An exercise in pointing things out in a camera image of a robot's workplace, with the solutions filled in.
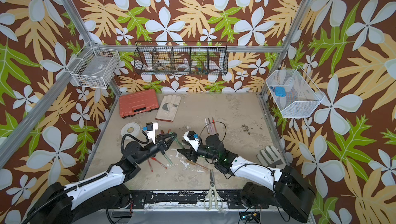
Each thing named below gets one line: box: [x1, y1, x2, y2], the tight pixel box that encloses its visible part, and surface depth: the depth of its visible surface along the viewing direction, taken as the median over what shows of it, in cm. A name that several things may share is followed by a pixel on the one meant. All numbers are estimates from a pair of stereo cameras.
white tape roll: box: [120, 121, 141, 141], surface depth 101 cm
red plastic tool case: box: [119, 88, 160, 119], surface depth 110 cm
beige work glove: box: [155, 94, 181, 123], surface depth 113 cm
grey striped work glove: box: [256, 145, 285, 168], surface depth 90 cm
